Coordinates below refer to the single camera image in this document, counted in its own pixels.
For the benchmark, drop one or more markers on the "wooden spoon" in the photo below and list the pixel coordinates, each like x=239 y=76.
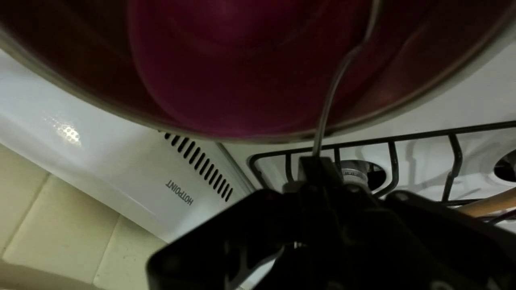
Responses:
x=492 y=206

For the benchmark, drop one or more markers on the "black stove grate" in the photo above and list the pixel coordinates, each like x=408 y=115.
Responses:
x=455 y=161

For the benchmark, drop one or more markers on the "steel bowl pink inside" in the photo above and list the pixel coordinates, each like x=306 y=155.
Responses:
x=242 y=65

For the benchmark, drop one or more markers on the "thin metal spoon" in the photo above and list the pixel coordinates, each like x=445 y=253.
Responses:
x=327 y=102

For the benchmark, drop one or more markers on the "white gas stove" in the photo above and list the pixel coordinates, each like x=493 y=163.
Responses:
x=106 y=161

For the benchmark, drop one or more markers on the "round gas burner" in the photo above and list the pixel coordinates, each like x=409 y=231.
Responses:
x=356 y=173
x=508 y=166

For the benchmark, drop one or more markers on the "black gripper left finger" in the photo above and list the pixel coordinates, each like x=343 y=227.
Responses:
x=258 y=235

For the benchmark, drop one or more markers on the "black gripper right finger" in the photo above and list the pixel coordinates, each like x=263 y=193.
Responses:
x=408 y=242

